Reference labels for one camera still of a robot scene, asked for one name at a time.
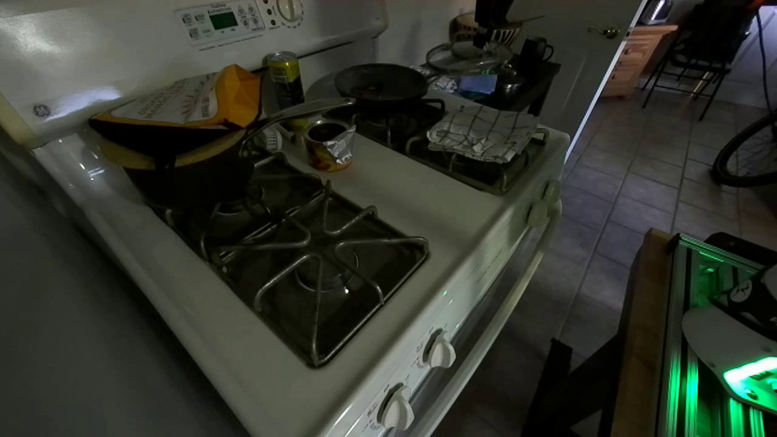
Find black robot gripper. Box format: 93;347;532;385
471;0;523;32

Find round glass pan lid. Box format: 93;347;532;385
424;35;511;77

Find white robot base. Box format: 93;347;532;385
680;259;777;408

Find black frying pan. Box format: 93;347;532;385
334;60;436;109

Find black mug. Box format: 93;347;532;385
512;34;560;79

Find blue sponge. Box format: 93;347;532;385
455;71;500;98

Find dark side table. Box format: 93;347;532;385
421;52;564;117

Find white door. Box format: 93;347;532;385
517;0;651;162

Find checkered dish towel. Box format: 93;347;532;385
424;101;552;168

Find black double burner grate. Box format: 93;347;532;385
152;154;436;370
343;91;553;198

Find white stove knob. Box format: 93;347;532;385
541;180;566;209
421;328;461;370
374;384;417;435

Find white gas stove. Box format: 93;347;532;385
0;0;573;437

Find black chair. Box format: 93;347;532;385
640;0;766;124

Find yellow green drink can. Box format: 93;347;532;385
258;49;308;117

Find bicycle wheel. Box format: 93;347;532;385
709;107;777;192

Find yellow paper bag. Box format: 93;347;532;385
86;62;266;171

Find black cooking pot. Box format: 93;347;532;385
86;119;262;210

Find wooden cart board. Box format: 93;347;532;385
607;226;682;437

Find white oven door handle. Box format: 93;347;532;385
400;216;564;437

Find green lit metal frame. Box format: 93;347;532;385
659;233;777;437

